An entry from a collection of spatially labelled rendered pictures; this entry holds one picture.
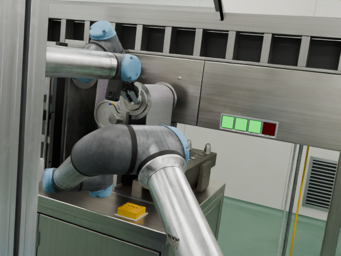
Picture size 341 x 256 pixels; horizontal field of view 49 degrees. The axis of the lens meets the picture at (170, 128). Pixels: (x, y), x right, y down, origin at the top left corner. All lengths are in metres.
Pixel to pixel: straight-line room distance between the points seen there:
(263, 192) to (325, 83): 2.66
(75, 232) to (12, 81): 1.06
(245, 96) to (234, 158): 2.52
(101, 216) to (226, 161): 3.00
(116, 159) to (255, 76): 0.96
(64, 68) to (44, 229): 0.74
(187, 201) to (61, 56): 0.43
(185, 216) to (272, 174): 3.37
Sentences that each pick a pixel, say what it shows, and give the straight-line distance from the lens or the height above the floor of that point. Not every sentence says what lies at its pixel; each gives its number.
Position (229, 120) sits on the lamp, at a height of 1.19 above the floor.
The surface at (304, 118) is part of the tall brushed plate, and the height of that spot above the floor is 1.25.
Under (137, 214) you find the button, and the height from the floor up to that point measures 0.92.
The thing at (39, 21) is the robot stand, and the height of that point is 1.43.
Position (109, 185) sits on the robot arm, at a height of 1.00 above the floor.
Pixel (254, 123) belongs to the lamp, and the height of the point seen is 1.20.
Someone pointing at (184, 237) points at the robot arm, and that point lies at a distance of 0.72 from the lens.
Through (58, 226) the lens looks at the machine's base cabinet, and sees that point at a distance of 1.44.
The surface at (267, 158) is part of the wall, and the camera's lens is 4.06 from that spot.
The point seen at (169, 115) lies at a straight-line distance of 1.65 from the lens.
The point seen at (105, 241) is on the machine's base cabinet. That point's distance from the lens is 1.34.
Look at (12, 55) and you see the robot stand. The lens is 0.38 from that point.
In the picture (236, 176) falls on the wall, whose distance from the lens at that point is 4.17.
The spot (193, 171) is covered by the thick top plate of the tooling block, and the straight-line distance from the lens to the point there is 1.46.
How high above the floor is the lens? 1.40
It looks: 9 degrees down
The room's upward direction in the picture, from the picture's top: 7 degrees clockwise
